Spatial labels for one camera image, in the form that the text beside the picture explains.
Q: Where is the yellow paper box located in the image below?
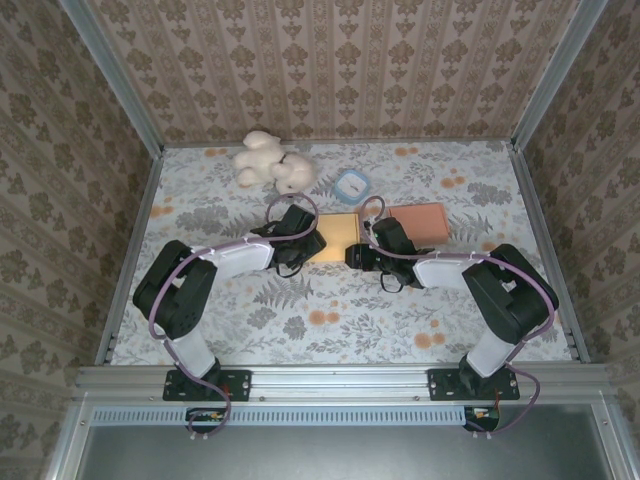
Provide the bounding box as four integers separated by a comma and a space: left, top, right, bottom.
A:
312, 213, 362, 264

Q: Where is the floral patterned table cover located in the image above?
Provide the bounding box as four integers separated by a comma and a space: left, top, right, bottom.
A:
107, 139, 576, 369

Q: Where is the white plush seal toy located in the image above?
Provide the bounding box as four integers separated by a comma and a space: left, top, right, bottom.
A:
232, 130, 319, 194

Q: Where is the grey metal panel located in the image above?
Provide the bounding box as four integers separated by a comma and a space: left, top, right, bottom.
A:
79, 424, 616, 480

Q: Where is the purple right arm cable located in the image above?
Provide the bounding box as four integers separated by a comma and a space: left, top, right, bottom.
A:
359, 195, 560, 441

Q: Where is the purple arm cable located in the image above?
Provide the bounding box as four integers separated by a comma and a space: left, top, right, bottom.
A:
359, 195, 560, 441
148, 194, 320, 444

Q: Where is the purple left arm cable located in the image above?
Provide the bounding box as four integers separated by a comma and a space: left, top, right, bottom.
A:
148, 194, 320, 444

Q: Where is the aluminium mounting rail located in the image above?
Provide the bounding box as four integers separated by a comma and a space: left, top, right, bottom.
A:
74, 363, 640, 407

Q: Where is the aluminium side rail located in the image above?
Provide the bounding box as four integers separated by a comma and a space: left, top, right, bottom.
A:
509, 142, 591, 364
94, 147, 166, 369

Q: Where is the grey slotted cable duct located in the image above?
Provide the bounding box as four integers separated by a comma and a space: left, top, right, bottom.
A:
92, 405, 466, 427

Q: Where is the aluminium frame post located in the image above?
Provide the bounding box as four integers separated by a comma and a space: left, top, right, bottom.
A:
510, 0, 614, 151
58, 0, 166, 156

